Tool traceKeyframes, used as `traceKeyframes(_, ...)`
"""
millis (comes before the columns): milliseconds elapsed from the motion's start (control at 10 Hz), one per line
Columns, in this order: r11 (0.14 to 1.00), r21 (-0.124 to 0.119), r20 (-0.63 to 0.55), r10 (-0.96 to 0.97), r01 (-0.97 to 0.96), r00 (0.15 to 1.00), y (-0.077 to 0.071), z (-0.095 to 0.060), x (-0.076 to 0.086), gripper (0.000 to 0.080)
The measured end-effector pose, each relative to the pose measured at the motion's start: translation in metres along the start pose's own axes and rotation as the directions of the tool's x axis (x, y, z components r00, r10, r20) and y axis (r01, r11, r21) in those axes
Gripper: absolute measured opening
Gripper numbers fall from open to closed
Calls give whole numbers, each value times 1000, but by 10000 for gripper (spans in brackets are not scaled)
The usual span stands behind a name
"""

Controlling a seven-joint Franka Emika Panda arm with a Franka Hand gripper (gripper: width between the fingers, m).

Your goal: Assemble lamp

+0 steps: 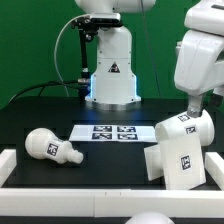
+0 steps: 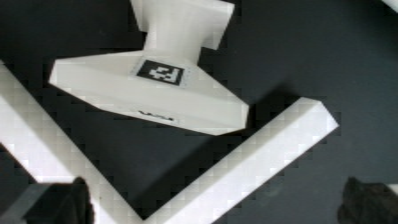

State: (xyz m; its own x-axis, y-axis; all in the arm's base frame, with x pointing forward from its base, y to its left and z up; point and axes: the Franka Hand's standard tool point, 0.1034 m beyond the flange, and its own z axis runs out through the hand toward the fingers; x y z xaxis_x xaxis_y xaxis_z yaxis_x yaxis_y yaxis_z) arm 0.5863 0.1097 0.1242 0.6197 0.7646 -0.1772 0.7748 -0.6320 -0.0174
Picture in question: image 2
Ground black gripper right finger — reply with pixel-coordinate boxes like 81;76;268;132
337;177;398;224

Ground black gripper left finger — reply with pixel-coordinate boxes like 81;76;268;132
0;177;94;224

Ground white lamp base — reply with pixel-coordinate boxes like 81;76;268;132
49;0;248;135

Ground white table border frame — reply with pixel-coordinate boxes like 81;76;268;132
0;63;337;224

